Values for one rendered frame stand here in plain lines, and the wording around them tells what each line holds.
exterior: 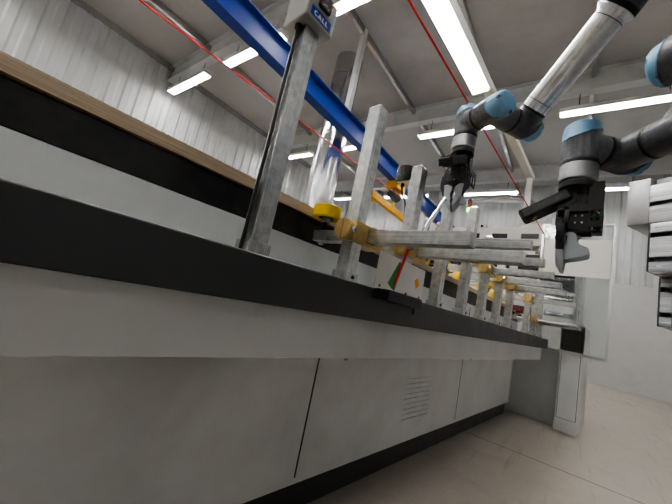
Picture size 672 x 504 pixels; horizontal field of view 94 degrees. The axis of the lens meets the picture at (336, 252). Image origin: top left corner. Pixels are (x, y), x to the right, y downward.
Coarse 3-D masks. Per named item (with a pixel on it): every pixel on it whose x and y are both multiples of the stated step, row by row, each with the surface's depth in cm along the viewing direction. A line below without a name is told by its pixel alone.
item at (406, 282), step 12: (384, 252) 81; (384, 264) 81; (396, 264) 86; (408, 264) 91; (384, 276) 82; (408, 276) 91; (420, 276) 96; (384, 288) 82; (396, 288) 86; (408, 288) 91; (420, 288) 97
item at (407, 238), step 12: (324, 240) 85; (336, 240) 82; (372, 240) 74; (384, 240) 72; (396, 240) 70; (408, 240) 68; (420, 240) 66; (432, 240) 64; (444, 240) 62; (456, 240) 61; (468, 240) 59
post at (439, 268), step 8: (448, 216) 113; (440, 224) 114; (448, 224) 112; (440, 264) 110; (432, 272) 111; (440, 272) 109; (432, 280) 110; (440, 280) 109; (432, 288) 110; (440, 288) 109; (432, 296) 109; (440, 296) 109
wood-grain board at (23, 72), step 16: (0, 64) 45; (16, 64) 46; (16, 80) 47; (32, 80) 47; (48, 80) 48; (64, 96) 50; (80, 96) 51; (96, 112) 53; (112, 112) 55; (128, 128) 57; (144, 128) 58; (160, 144) 60; (176, 144) 63; (192, 160) 65; (208, 160) 68; (224, 176) 71; (240, 176) 73; (304, 208) 88
